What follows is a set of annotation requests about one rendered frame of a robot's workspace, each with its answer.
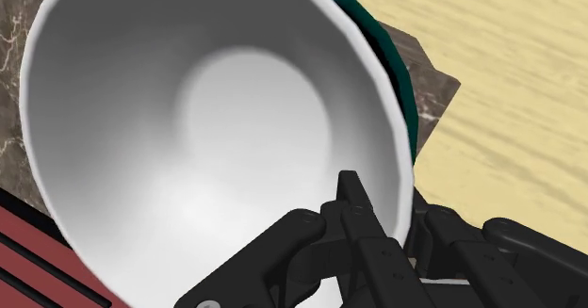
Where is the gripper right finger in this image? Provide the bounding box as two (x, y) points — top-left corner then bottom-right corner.
(405, 187), (588, 308)

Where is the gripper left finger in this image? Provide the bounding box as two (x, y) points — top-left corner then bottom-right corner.
(173, 170), (435, 308)

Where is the white bowl with green outside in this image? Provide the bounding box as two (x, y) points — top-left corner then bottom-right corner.
(19, 0), (419, 308)

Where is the red cabinet with black grooves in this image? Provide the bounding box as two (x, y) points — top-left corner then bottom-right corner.
(0, 188), (132, 308)

